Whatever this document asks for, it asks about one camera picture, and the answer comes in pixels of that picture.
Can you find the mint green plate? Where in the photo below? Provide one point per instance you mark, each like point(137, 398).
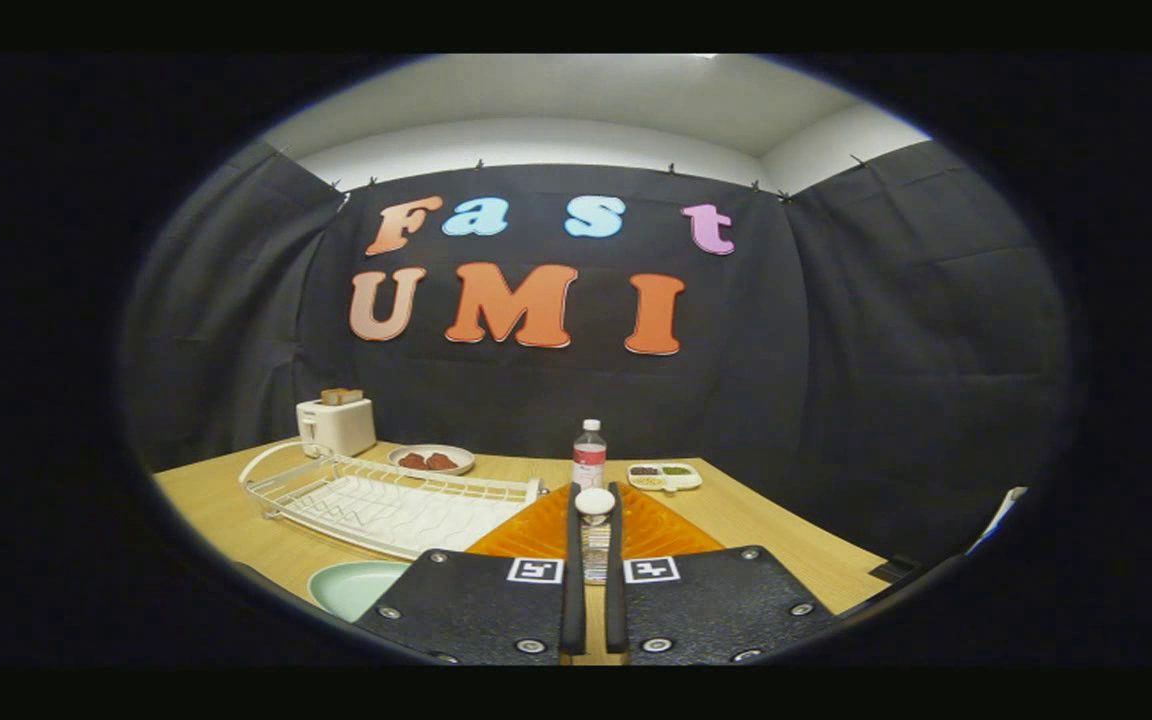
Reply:
point(356, 588)

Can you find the red meat piece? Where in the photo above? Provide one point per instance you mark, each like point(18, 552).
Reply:
point(413, 462)
point(441, 461)

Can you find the white toaster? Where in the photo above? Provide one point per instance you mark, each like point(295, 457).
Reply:
point(341, 428)

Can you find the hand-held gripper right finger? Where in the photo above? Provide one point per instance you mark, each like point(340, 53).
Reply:
point(716, 610)

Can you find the white plate with meat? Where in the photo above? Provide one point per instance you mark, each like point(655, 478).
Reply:
point(461, 458)

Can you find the clear red-label water bottle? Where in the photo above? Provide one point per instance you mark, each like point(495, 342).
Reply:
point(589, 462)

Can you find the black table clamp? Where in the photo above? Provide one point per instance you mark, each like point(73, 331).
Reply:
point(894, 569)

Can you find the white divided condiment tray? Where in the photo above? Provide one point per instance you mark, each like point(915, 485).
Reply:
point(664, 477)

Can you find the black backdrop cloth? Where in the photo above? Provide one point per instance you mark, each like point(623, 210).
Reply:
point(836, 340)

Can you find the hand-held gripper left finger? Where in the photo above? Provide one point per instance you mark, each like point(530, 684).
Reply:
point(466, 610)

